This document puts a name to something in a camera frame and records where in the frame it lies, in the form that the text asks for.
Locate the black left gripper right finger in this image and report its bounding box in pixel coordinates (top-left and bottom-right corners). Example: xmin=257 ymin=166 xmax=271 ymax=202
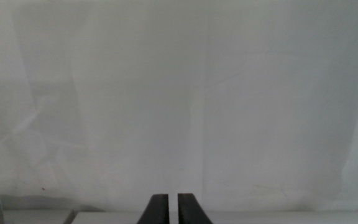
xmin=177 ymin=192 xmax=214 ymax=224

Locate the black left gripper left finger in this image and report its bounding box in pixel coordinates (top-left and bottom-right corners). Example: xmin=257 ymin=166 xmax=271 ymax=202
xmin=136 ymin=194 xmax=170 ymax=224

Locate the white backdrop cloth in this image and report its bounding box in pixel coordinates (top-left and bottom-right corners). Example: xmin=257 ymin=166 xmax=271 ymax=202
xmin=0 ymin=0 xmax=358 ymax=213

